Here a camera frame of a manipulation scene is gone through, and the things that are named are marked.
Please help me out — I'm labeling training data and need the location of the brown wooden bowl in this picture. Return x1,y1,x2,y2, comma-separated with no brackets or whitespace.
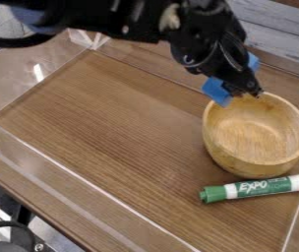
201,93,299,179

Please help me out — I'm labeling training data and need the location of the green Expo marker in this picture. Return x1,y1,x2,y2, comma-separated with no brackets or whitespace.
199,174,299,204

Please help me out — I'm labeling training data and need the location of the black cable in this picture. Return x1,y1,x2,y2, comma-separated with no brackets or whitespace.
0,220,37,252

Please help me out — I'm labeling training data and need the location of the clear acrylic corner bracket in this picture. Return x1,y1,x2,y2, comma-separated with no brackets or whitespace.
68,29,110,51

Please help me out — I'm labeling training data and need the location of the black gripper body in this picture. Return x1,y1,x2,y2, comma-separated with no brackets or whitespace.
169,19,251,83

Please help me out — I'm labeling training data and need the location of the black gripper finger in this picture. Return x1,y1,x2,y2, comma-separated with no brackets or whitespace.
220,68,262,97

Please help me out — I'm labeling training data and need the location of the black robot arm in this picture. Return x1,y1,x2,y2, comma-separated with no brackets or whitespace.
0,0,262,96

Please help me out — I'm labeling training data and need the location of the blue rectangular block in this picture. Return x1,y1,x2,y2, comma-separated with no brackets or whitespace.
200,53,260,107

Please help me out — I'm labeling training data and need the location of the clear acrylic tray wall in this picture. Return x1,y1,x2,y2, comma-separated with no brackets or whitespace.
0,127,200,252

